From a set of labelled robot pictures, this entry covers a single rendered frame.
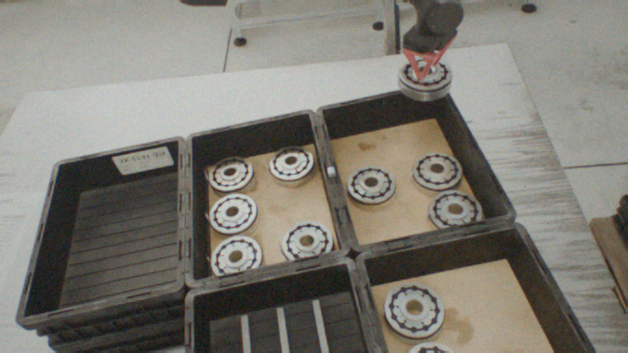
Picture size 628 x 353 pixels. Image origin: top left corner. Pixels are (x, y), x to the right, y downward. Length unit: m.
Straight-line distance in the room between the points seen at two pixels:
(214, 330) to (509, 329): 0.52
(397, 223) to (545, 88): 1.75
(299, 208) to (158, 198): 0.34
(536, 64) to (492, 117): 1.38
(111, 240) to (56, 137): 0.62
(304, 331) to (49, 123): 1.15
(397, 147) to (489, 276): 0.37
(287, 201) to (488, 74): 0.78
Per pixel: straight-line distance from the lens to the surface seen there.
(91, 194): 1.29
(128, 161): 1.22
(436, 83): 1.02
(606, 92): 2.73
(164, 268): 1.08
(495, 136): 1.41
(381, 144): 1.19
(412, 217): 1.05
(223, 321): 0.98
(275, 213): 1.08
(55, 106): 1.85
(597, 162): 2.40
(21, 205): 1.58
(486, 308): 0.97
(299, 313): 0.96
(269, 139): 1.17
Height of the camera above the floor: 1.69
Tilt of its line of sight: 49 degrees down
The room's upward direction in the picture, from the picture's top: 12 degrees counter-clockwise
